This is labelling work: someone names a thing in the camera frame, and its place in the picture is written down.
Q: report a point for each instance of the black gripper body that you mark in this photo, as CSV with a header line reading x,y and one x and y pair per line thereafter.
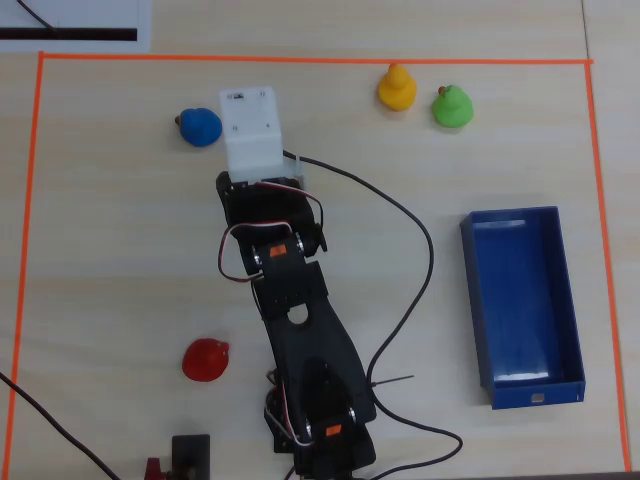
x,y
239,196

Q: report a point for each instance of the blue rubber duck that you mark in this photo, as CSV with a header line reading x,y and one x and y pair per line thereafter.
x,y
200,127

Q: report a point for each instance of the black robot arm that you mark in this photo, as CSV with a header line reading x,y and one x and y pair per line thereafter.
x,y
310,340

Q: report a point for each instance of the yellow rubber duck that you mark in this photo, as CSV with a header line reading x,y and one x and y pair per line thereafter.
x,y
397,92

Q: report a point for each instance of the red rubber duck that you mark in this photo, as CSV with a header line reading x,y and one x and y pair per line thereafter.
x,y
202,360

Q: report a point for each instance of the green rubber duck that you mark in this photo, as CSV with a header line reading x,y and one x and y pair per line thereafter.
x,y
452,107

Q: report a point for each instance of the blue plastic box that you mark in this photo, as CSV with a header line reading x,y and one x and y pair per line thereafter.
x,y
520,300

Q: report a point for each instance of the orange tape strip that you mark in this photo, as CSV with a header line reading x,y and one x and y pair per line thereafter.
x,y
606,250
300,59
29,200

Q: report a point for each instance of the thin black zip tie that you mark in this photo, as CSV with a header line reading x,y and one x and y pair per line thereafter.
x,y
395,379

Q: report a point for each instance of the white paper with black bar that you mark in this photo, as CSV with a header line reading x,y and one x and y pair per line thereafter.
x,y
100,15

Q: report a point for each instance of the red stand knob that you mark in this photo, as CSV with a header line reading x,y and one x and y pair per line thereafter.
x,y
154,469

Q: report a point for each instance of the white camera box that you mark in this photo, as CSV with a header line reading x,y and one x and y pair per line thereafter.
x,y
250,130

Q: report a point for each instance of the black camera stand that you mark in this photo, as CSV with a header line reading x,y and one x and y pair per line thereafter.
x,y
190,450

